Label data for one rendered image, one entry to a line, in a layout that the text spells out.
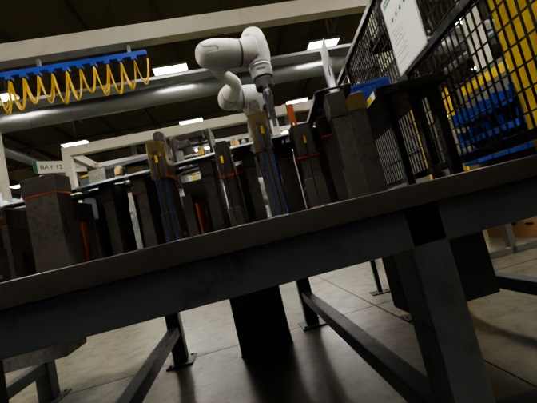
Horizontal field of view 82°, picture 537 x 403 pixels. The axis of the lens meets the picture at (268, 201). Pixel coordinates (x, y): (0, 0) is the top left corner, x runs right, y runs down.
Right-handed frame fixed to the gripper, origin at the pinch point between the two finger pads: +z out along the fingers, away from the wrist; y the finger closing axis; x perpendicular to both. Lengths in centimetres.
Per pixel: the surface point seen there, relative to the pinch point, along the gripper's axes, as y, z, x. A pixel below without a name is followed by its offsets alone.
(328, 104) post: 40.5, 10.1, 12.2
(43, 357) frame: 46, 55, -69
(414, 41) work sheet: 14, -13, 54
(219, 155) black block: 20.6, 10.8, -21.3
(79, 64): -227, -207, -195
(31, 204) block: 21, 11, -86
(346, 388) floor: -8, 106, 2
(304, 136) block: 24.3, 12.5, 6.5
